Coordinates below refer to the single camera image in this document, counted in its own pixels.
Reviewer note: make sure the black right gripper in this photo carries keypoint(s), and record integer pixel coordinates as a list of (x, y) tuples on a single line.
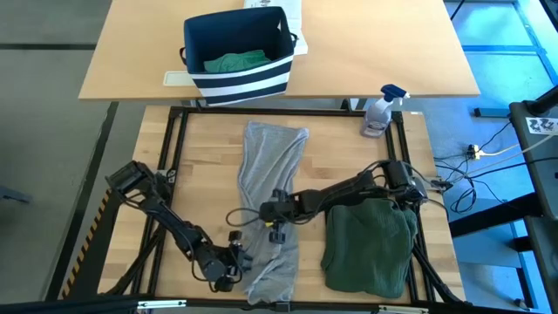
[(283, 208)]

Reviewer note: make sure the dark green garment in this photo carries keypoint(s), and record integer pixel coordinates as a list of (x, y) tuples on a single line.
[(370, 248)]

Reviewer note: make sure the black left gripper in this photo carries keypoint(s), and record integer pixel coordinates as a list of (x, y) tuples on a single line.
[(220, 264)]

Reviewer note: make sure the black aluminium table frame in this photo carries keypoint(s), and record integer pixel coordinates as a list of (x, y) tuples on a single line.
[(209, 111)]

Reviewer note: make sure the yellow black hazard strip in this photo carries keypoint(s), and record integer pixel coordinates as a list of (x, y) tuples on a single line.
[(87, 244)]

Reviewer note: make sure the silver metal bracket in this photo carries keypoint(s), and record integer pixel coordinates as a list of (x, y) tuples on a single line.
[(403, 309), (161, 304)]

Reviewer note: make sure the white rectangular desk plate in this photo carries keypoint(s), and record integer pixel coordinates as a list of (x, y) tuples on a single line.
[(174, 79)]

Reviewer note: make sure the spray bottle with blue head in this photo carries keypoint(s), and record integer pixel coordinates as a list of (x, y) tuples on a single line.
[(377, 120)]

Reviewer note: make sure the black cart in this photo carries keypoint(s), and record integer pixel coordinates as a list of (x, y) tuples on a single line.
[(540, 183)]

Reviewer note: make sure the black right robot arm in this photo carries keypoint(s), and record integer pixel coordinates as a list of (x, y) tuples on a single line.
[(357, 189)]

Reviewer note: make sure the table-level camera box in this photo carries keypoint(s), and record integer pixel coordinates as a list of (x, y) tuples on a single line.
[(283, 308)]

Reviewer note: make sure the navy white striped fabric bin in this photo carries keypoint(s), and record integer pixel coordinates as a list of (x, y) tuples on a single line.
[(244, 85)]

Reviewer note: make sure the light wooden desk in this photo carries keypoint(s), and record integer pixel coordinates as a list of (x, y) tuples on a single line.
[(370, 43)]

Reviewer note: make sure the white printed tag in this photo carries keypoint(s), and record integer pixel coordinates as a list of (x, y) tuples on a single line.
[(542, 125)]

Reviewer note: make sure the white yellow power plug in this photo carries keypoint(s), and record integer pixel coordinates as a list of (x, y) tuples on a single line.
[(474, 152)]

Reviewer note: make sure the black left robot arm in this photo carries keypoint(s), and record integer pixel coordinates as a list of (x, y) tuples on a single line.
[(165, 213)]

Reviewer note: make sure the bright green garment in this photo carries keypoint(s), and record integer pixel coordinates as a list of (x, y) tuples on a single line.
[(237, 62)]

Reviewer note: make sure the grey patterned garment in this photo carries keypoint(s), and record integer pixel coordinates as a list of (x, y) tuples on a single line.
[(270, 165)]

